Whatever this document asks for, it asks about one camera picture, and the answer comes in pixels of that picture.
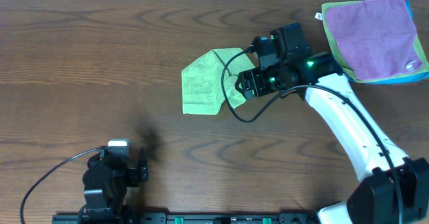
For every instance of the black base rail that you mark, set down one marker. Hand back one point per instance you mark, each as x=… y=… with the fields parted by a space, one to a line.
x=163 y=218

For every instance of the blue cloth at stack bottom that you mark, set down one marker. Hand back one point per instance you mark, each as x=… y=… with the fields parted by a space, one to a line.
x=401 y=80

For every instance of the purple microfiber cloth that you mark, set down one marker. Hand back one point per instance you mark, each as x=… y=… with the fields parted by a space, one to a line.
x=376 y=38

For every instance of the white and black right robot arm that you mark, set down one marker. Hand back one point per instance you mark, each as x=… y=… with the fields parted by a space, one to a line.
x=393 y=188

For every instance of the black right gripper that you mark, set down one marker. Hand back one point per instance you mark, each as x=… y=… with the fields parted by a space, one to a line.
x=247 y=84

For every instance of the light green microfiber cloth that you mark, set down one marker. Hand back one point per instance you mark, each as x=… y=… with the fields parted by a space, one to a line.
x=206 y=84

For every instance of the olive green cloth in stack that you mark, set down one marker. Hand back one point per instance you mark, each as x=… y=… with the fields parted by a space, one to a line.
x=337 y=54

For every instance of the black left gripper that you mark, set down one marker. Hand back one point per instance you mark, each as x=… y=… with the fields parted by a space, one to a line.
x=143 y=172

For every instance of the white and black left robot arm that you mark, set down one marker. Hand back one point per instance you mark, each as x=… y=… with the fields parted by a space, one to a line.
x=105 y=185

